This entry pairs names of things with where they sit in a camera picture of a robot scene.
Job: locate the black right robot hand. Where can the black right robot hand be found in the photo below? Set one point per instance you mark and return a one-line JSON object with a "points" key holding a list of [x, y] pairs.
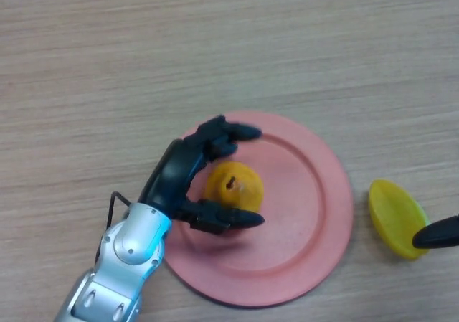
{"points": [[437, 234]]}

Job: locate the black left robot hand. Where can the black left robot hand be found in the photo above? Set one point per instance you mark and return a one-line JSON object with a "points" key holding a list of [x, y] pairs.
{"points": [[172, 175]]}

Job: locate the yellow pear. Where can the yellow pear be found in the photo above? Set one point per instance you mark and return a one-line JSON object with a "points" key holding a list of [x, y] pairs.
{"points": [[244, 193]]}

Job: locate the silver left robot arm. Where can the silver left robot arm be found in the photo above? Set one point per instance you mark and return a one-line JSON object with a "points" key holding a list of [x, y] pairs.
{"points": [[132, 236]]}

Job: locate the pink round plate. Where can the pink round plate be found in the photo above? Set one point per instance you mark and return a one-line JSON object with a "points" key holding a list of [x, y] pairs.
{"points": [[294, 211]]}

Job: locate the yellow starfruit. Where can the yellow starfruit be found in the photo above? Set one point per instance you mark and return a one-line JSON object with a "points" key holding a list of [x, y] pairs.
{"points": [[391, 207]]}

